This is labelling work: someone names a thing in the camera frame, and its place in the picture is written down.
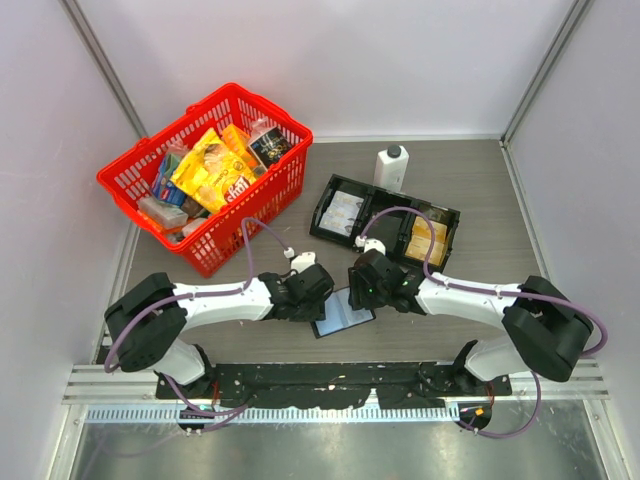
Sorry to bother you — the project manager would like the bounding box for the aluminium frame profile left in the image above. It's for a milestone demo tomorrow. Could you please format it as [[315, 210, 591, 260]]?
[[59, 0, 148, 138]]

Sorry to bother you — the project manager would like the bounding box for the black leather card holder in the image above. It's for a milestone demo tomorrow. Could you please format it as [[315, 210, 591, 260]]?
[[311, 287, 376, 339]]

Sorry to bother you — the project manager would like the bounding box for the red plastic shopping basket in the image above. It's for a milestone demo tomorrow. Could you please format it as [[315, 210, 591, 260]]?
[[97, 83, 313, 277]]

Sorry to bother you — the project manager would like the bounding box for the gold card top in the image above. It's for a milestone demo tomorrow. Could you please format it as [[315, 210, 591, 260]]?
[[412, 217, 448, 244]]

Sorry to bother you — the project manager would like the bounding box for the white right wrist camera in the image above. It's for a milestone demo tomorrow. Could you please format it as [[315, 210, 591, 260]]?
[[354, 235, 386, 255]]

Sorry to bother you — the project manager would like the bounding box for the black three-compartment card tray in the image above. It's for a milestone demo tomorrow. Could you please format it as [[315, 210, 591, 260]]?
[[310, 174, 460, 272]]

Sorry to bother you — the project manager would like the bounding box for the aluminium frame profile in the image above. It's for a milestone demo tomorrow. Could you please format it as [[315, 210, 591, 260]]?
[[500, 0, 593, 148], [59, 0, 148, 138]]

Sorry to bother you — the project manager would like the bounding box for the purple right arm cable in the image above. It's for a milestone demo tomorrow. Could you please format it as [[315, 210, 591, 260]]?
[[357, 205, 609, 439]]

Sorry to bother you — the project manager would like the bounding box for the white VIP card bottom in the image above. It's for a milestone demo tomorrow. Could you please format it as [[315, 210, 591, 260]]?
[[319, 215, 355, 236]]

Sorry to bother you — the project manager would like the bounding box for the white vip card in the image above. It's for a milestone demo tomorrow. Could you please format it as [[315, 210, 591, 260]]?
[[323, 204, 359, 223], [330, 191, 364, 211], [319, 215, 355, 236]]

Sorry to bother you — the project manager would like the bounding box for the black gold patterned box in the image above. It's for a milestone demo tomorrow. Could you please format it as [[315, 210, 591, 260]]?
[[248, 126, 293, 168]]

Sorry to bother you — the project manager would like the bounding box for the white slotted cable duct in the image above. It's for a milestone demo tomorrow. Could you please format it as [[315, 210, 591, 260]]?
[[85, 403, 459, 424]]

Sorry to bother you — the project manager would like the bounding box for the white VIP card top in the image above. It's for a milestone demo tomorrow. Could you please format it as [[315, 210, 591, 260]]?
[[330, 191, 364, 211]]

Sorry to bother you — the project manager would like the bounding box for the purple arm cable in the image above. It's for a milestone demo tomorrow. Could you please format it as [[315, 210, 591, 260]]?
[[103, 217, 296, 374], [357, 205, 609, 439]]

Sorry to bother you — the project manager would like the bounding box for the black VIP card upper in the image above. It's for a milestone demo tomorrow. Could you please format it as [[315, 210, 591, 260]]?
[[367, 214, 403, 253]]

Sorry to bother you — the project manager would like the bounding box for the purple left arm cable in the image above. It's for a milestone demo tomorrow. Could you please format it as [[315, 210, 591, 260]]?
[[103, 217, 296, 374]]

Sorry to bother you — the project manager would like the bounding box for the clear plastic wrapped pack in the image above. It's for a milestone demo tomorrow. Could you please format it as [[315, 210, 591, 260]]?
[[137, 196, 189, 230]]

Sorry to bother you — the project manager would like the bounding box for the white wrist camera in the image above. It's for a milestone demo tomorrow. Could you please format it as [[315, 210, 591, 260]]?
[[290, 252, 317, 274], [354, 235, 386, 255]]

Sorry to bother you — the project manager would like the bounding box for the gold card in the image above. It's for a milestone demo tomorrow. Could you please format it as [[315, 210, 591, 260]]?
[[412, 217, 448, 244], [405, 238, 446, 266]]

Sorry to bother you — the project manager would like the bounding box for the white VIP card middle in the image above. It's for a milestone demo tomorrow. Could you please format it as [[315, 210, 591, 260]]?
[[323, 204, 359, 223]]

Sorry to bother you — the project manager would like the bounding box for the white bottle black cap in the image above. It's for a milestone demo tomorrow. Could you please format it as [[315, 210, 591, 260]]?
[[373, 144, 409, 193]]

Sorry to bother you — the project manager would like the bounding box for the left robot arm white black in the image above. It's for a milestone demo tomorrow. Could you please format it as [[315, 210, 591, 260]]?
[[104, 262, 334, 399]]

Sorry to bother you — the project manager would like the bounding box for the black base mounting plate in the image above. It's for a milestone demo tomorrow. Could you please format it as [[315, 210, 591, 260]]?
[[180, 362, 512, 410]]

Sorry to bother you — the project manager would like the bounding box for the yellow snack bag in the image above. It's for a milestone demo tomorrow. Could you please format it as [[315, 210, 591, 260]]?
[[171, 128, 257, 214]]

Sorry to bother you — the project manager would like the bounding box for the gold card bottom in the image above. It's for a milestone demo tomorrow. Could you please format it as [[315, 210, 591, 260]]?
[[405, 238, 446, 266]]

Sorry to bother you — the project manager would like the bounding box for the aluminium frame profile right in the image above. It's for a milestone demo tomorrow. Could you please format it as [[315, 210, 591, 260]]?
[[500, 0, 593, 148]]

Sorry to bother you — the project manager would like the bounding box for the blue green snack pack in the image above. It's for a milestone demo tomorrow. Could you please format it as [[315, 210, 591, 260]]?
[[151, 153, 186, 207]]

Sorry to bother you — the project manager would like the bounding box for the orange snack box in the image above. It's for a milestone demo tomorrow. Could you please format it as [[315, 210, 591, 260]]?
[[221, 124, 252, 162]]

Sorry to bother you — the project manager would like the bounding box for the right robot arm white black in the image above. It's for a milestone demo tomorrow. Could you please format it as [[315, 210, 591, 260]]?
[[349, 250, 594, 395]]

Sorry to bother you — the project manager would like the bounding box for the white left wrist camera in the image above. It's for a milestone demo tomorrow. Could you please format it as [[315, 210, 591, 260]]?
[[290, 252, 317, 274]]

